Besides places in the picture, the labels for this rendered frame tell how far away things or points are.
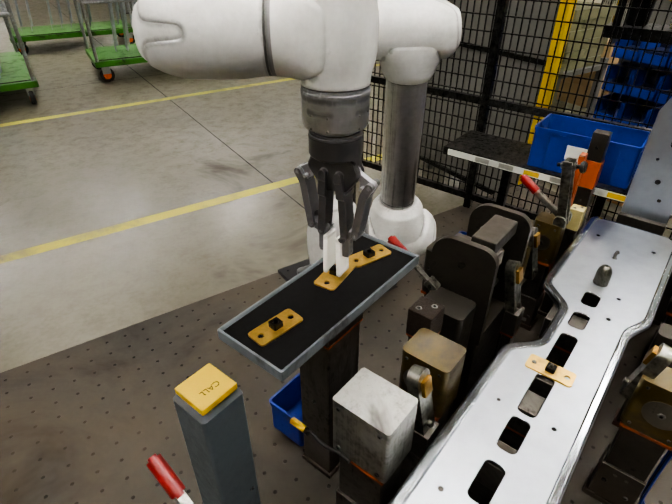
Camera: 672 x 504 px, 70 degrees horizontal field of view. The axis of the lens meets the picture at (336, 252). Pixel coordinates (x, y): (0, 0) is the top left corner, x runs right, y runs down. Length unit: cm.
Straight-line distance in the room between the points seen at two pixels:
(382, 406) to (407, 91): 76
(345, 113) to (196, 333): 99
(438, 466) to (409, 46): 84
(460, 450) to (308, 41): 62
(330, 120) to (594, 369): 68
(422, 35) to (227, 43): 62
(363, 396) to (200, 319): 87
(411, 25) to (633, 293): 76
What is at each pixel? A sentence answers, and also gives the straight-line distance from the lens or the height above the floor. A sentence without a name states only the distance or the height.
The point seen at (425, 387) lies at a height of 109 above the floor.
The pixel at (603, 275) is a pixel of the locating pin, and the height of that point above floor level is 103.
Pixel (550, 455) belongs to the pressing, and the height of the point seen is 100.
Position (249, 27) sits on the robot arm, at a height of 158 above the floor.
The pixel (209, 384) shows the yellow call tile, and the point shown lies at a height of 116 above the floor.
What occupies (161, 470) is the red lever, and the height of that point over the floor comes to 113.
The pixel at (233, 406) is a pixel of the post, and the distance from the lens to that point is 70.
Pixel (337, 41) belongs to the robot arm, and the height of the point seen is 157.
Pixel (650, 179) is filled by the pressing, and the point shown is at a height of 111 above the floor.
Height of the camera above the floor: 167
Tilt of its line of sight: 34 degrees down
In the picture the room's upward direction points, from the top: straight up
